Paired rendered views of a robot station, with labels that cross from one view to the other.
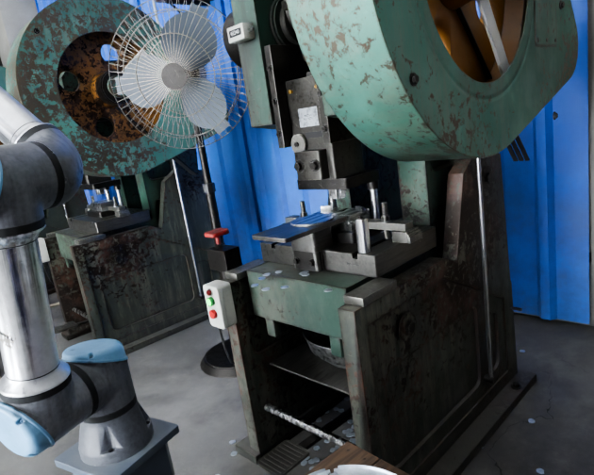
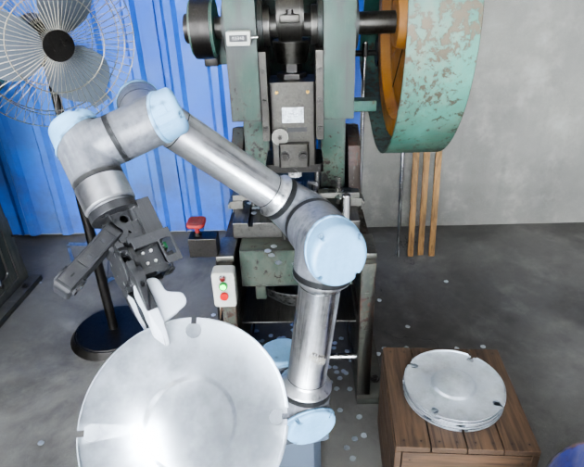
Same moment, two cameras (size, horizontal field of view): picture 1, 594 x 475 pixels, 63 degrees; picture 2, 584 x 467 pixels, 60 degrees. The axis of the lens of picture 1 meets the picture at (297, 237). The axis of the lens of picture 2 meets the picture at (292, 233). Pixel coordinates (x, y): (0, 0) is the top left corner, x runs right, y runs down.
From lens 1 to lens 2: 1.21 m
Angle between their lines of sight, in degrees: 45
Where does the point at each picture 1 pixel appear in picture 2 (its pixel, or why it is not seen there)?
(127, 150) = not seen: outside the picture
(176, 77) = (62, 47)
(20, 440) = (323, 429)
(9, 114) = (267, 173)
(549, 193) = not seen: hidden behind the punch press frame
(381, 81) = (448, 120)
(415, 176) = (336, 151)
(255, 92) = (244, 92)
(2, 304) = (328, 334)
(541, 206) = not seen: hidden behind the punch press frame
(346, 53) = (436, 103)
